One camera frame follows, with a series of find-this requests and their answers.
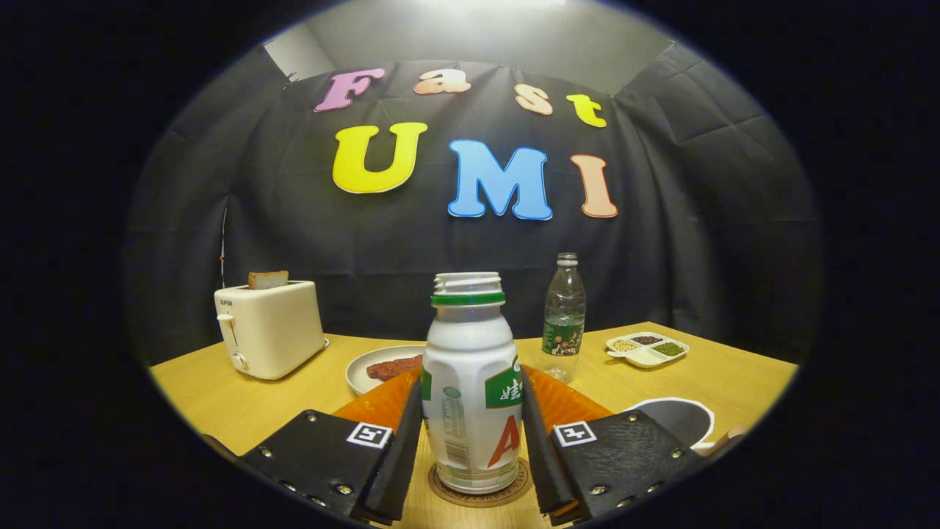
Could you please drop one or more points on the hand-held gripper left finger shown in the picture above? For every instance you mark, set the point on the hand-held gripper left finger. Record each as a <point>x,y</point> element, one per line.
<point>400,470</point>

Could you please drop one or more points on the white divided dish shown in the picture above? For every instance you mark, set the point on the white divided dish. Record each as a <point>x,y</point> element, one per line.
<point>646,359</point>

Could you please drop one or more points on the bread slice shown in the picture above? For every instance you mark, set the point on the bread slice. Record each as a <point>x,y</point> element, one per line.
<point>268,280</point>

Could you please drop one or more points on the round cork coaster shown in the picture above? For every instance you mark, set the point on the round cork coaster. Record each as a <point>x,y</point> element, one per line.
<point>481,500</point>

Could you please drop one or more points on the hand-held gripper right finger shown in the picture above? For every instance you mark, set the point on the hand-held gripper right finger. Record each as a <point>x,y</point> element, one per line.
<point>540,463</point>

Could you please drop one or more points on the red beans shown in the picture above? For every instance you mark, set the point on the red beans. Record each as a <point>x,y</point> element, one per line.
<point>647,339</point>

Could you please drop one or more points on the white juice bottle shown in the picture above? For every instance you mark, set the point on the white juice bottle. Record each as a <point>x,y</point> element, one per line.
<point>470,353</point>

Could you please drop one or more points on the green beans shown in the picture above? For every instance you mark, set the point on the green beans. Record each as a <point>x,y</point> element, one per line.
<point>669,349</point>

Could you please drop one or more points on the yellow beans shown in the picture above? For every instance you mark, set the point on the yellow beans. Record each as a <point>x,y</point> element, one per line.
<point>623,345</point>

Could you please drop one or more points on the wooden table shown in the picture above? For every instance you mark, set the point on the wooden table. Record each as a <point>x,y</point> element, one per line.
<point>294,397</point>

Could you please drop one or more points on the clear plastic water bottle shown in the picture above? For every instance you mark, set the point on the clear plastic water bottle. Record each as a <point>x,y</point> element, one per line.
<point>564,323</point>

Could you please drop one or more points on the round white plate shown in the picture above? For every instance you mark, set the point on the round white plate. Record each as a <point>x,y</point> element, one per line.
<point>360,379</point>

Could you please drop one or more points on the cream toaster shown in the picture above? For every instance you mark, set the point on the cream toaster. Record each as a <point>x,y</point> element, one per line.
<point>272,330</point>

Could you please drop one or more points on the red meat slice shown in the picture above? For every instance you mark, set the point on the red meat slice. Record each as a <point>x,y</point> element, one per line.
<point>393,366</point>

